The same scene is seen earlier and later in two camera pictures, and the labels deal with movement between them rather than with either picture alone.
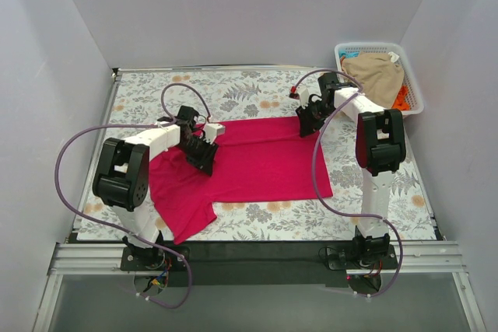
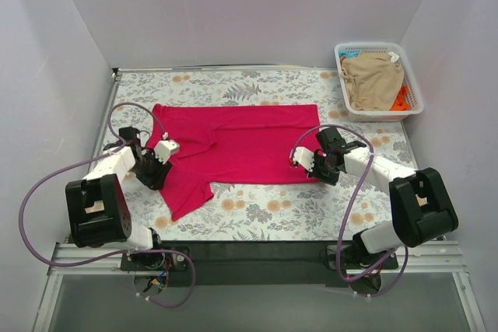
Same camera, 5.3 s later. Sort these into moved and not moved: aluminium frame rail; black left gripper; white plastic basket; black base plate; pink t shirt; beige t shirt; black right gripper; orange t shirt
Moved: black right gripper; black left gripper; pink t shirt
Not moved: beige t shirt; white plastic basket; aluminium frame rail; orange t shirt; black base plate
